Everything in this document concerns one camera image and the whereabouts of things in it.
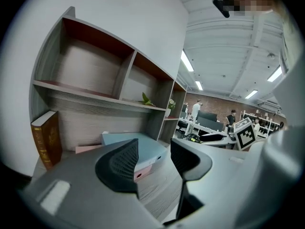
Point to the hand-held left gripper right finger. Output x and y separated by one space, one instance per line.
202 166

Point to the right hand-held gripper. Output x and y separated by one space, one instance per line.
245 137

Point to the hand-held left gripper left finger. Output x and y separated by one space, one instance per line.
104 173

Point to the pink box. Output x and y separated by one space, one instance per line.
143 173

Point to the blue rectangular box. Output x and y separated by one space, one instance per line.
150 147

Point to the black computer monitor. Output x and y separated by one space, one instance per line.
209 121

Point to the black and yellow vacuum cleaner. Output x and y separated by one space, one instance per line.
194 138

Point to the white potted flower plant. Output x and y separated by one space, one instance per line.
170 106

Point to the white ceiling light panel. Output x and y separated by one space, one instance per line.
187 61
251 94
199 85
274 73

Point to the white storage rack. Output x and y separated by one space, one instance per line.
269 125

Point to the brown book with gold print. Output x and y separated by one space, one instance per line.
48 139

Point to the green leaf sprig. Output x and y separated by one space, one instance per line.
146 100

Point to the grey wooden shelf unit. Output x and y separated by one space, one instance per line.
95 68

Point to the person's cream shirt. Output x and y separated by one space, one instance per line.
289 32

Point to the black head-mounted camera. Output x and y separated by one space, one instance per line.
221 6

